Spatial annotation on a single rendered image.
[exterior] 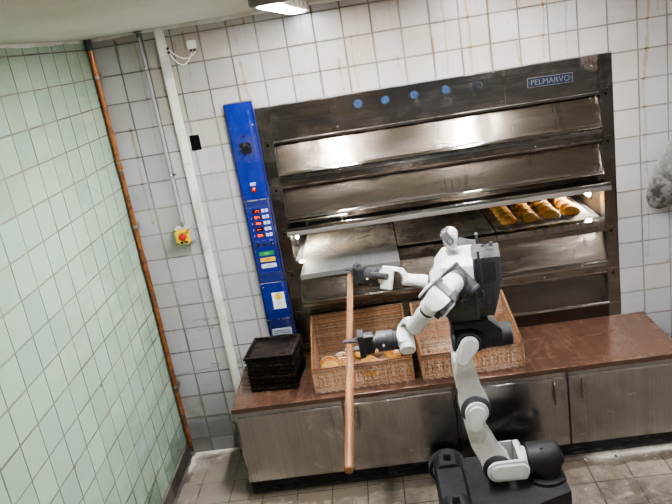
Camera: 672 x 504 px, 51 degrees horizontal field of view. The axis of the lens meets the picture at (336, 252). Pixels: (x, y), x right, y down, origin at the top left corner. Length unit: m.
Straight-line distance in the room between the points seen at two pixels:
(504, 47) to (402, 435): 2.17
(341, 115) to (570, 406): 2.01
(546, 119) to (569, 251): 0.79
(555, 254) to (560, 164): 0.53
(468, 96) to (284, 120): 1.02
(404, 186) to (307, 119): 0.66
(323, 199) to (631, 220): 1.76
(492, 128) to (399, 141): 0.52
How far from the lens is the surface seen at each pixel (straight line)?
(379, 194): 4.01
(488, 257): 3.14
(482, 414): 3.47
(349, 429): 2.38
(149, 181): 4.16
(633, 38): 4.17
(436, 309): 2.75
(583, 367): 3.96
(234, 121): 3.96
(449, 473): 3.85
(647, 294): 4.53
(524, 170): 4.10
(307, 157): 3.98
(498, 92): 4.01
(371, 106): 3.94
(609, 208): 4.29
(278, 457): 4.09
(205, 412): 4.64
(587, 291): 4.41
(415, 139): 3.97
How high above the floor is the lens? 2.44
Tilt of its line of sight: 17 degrees down
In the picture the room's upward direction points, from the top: 9 degrees counter-clockwise
